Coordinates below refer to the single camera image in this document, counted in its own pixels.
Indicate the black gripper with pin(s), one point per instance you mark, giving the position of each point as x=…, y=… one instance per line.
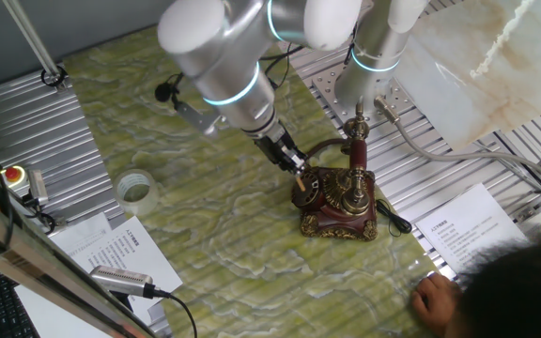
x=277, y=145

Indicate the short wooden stick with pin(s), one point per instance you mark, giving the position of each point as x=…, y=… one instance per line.
x=300, y=183

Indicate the antique red rotary phone base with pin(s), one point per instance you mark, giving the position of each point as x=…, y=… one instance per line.
x=331, y=220

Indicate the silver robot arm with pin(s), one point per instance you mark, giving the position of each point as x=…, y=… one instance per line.
x=223, y=70

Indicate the brass and red phone handset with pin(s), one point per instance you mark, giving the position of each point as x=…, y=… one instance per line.
x=357, y=155

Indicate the person bare hand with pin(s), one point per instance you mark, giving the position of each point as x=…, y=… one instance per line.
x=435, y=300

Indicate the green marble pattern mat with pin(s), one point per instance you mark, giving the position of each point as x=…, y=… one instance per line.
x=205, y=225

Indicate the printed instruction paper sheet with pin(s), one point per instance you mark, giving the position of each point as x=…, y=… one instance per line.
x=125, y=253
x=468, y=225

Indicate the clear packing tape roll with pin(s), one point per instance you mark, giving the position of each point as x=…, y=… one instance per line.
x=120, y=197

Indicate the white marble pattern sheet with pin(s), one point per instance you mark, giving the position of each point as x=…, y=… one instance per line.
x=486, y=56

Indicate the paper sheet with table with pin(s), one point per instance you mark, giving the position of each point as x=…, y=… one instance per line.
x=80, y=232

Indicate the person head dark hair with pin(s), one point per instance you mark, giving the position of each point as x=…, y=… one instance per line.
x=519, y=296

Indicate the small grey box device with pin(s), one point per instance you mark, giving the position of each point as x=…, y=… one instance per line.
x=38, y=188

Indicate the metal stand rod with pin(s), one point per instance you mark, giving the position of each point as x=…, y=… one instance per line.
x=31, y=37

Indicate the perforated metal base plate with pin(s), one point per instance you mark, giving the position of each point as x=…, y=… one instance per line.
x=327, y=89

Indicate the wrist camera bracket black knob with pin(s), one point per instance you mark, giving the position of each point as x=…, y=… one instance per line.
x=195, y=117

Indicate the silver camera device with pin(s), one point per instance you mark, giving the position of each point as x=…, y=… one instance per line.
x=120, y=281

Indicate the metal frame bar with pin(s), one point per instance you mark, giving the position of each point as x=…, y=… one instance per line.
x=40, y=267

